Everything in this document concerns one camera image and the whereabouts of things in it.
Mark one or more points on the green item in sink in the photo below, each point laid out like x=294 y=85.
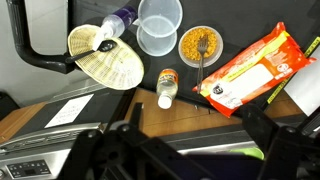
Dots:
x=250 y=152

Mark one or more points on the purple pump bottle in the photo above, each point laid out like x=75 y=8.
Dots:
x=116 y=23

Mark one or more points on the black plastic spoon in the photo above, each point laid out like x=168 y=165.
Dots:
x=106 y=45

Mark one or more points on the black utility cart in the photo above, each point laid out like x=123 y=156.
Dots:
x=240 y=16

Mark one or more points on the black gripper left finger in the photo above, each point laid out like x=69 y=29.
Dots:
x=140 y=156

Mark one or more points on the silver metal fork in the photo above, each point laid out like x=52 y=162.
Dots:
x=202 y=46

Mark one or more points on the small bottle with orange label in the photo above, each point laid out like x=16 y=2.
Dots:
x=166 y=88

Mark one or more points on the yellow black tape strip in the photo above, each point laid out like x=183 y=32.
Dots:
x=312 y=46

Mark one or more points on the stainless steel stove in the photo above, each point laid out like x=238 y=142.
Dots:
x=30 y=156

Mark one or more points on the wooden base cabinet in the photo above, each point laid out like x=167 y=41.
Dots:
x=180 y=116

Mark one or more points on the stainless steel sink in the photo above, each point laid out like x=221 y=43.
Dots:
x=206 y=147

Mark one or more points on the orange snack package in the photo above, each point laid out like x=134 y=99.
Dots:
x=253 y=73

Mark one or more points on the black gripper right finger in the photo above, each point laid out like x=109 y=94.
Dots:
x=286 y=156

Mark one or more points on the white research purposes sign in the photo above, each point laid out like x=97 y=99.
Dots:
x=68 y=111

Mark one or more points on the cream woven oval basket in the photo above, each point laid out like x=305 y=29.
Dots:
x=113 y=70

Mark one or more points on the clear empty plastic bowl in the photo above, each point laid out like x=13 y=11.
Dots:
x=160 y=13

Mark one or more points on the clear container of baked beans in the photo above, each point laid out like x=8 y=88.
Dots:
x=190 y=43

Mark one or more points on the clear round plastic lid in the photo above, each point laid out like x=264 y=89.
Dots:
x=156 y=46

